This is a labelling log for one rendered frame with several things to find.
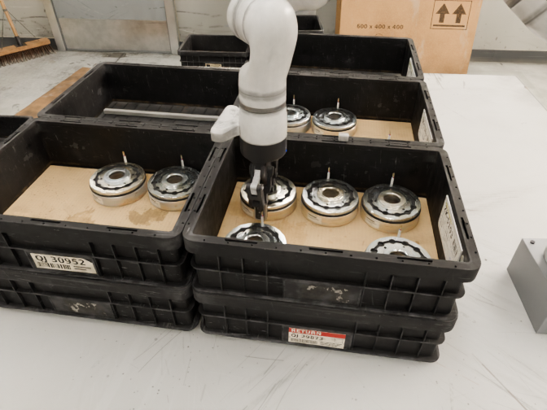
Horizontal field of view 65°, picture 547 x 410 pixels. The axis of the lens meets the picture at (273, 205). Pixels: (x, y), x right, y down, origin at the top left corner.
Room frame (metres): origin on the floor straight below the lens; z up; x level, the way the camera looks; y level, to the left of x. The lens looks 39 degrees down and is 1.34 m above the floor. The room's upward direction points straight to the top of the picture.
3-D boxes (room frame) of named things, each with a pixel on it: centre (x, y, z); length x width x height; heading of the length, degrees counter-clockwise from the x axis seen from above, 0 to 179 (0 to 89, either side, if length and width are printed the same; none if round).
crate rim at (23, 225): (0.60, 0.31, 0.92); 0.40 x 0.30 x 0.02; 82
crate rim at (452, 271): (0.54, -0.09, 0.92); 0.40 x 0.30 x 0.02; 82
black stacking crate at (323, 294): (0.54, -0.09, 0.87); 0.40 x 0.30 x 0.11; 82
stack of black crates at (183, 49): (2.54, 0.33, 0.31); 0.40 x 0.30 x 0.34; 86
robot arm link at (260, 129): (0.60, 0.03, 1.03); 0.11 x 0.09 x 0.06; 77
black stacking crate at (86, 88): (0.90, 0.26, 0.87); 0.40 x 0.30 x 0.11; 82
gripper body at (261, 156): (0.60, 0.02, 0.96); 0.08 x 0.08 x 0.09
